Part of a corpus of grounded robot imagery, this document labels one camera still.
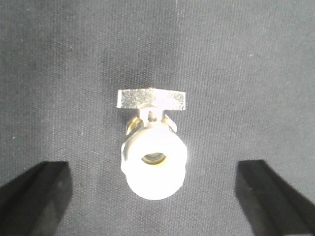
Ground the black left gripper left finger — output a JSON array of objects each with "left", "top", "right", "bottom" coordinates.
[{"left": 0, "top": 161, "right": 73, "bottom": 236}]

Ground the brass valve with white cap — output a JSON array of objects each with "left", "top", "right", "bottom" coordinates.
[{"left": 117, "top": 88, "right": 188, "bottom": 201}]

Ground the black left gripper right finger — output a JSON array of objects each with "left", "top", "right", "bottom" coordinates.
[{"left": 235, "top": 160, "right": 315, "bottom": 236}]

